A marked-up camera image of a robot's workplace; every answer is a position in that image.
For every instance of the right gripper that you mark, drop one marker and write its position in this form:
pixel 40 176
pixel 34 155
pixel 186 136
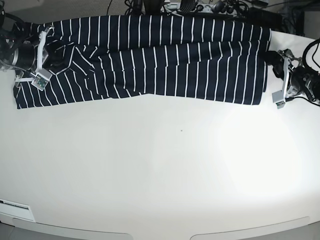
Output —
pixel 28 59

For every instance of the black box on floor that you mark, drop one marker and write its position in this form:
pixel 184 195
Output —
pixel 264 18

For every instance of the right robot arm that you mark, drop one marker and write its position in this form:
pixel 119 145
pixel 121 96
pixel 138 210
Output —
pixel 19 35

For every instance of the navy white striped T-shirt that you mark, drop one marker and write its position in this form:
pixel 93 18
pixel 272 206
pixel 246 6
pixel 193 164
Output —
pixel 114 57

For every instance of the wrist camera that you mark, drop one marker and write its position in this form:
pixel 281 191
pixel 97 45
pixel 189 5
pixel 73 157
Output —
pixel 41 79
pixel 279 98

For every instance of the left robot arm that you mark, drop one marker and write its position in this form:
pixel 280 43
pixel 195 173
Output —
pixel 299 80

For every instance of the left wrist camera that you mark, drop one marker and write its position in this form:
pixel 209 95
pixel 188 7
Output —
pixel 279 98

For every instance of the white power strip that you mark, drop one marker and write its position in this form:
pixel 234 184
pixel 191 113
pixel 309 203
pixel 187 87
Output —
pixel 216 8

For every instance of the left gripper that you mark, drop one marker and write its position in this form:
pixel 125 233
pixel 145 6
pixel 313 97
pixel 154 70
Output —
pixel 282 67

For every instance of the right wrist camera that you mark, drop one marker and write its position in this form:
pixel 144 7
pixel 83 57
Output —
pixel 41 79

